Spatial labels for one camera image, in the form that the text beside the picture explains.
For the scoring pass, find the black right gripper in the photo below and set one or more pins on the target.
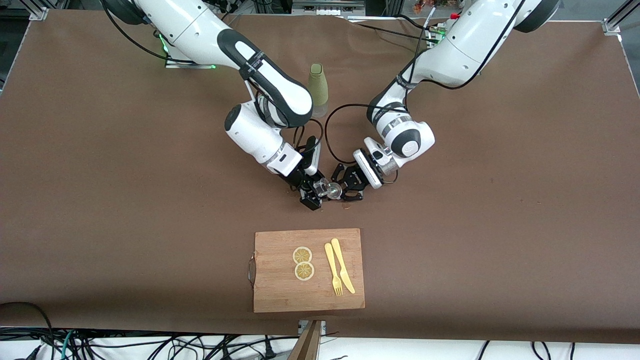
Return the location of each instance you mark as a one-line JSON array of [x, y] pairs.
[[301, 181]]

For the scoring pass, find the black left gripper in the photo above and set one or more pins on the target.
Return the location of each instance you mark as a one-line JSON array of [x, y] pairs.
[[349, 181]]

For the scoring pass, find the clear glass measuring cup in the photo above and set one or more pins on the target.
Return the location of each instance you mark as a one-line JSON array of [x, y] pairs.
[[322, 190]]

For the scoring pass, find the steel jigger shaker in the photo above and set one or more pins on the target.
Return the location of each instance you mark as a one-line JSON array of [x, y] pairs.
[[335, 190]]

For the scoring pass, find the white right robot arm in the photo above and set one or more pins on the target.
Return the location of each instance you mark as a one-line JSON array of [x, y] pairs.
[[200, 25]]

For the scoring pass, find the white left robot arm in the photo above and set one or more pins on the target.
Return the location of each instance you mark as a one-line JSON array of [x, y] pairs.
[[465, 45]]

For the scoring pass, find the lemon slice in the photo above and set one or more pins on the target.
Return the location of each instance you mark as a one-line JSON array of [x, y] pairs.
[[302, 255], [304, 271]]

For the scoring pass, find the yellow plastic knife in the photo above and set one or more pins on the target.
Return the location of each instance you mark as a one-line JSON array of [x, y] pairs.
[[342, 265]]

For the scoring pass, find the yellow plastic fork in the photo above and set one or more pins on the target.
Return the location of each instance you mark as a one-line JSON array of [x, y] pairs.
[[332, 272]]

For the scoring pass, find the green sleeved glass bottle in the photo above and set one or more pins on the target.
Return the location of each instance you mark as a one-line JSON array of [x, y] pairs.
[[320, 85]]

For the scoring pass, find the wooden cutting board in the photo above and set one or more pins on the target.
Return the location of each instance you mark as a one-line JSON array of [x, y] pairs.
[[280, 290]]

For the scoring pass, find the black power plug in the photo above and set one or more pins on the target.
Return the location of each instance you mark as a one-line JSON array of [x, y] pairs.
[[270, 350]]

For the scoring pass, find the grey power strip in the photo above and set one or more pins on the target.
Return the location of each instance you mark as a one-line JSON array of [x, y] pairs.
[[327, 6]]

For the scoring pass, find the orange plastic items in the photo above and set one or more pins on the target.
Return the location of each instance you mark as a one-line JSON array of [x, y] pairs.
[[427, 4]]

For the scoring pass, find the brown paper table cover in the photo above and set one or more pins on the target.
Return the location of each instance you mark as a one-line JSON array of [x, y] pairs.
[[125, 260]]

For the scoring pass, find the small metal bracket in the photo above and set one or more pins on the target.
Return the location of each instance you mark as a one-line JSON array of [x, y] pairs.
[[302, 325]]

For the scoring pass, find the wooden post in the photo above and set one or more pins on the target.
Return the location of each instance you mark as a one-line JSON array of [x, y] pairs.
[[307, 345]]

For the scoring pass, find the aluminium frame profile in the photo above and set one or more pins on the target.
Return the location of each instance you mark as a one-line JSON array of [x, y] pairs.
[[37, 12], [612, 25]]

